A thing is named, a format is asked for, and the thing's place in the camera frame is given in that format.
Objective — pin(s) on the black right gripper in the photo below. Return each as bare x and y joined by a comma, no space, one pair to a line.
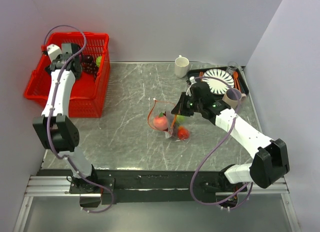
180,108

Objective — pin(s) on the green pear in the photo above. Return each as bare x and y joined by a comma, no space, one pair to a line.
180,119

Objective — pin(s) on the clear zip top bag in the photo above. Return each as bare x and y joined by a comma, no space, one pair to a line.
161,106

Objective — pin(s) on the red yellow apple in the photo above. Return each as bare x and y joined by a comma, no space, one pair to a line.
182,133

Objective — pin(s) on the pink peach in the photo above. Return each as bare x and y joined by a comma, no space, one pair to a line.
160,123

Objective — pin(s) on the dark red grape bunch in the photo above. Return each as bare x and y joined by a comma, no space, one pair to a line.
171,131

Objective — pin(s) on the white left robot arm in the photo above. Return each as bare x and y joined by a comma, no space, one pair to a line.
54,128

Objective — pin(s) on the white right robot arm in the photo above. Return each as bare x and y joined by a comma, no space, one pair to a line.
270,157

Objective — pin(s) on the green round fruit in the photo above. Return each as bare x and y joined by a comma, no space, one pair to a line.
98,61

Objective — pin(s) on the blue striped white plate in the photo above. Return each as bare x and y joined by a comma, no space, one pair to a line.
219,81

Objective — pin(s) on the beige mug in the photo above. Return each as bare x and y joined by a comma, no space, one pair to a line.
233,97

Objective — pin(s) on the red plastic basket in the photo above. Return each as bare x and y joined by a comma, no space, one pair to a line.
88,94

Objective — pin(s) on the orange plastic spoon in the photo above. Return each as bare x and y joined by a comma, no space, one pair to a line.
236,80

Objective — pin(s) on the clear drinking glass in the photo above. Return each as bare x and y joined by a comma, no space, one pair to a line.
231,67

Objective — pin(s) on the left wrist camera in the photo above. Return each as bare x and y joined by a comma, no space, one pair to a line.
52,51

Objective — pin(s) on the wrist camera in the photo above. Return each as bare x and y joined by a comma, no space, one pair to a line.
191,80
52,51

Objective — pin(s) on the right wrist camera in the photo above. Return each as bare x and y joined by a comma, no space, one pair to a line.
191,80

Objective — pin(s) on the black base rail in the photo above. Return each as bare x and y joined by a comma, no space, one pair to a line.
146,186

